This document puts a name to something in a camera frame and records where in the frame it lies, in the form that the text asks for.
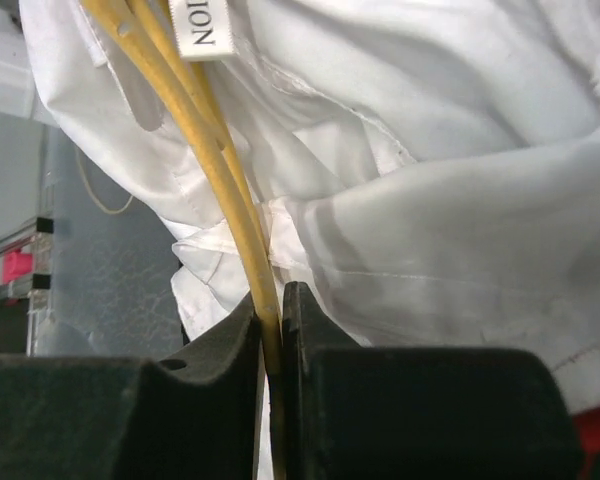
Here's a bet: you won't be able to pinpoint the white button-up shirt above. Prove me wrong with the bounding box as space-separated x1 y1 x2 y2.
18 0 600 480

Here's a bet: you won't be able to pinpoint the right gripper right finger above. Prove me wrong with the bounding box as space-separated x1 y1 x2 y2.
282 282 583 479

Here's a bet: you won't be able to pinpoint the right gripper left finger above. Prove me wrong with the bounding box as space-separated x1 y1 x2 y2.
0 299 262 479

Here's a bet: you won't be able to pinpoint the thin natural wooden hanger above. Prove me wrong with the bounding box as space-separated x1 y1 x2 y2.
82 1 287 479

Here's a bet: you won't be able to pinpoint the cream thin cable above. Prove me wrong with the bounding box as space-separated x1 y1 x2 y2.
74 149 136 217

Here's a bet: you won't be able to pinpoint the red black plaid shirt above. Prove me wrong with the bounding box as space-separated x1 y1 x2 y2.
573 407 600 479

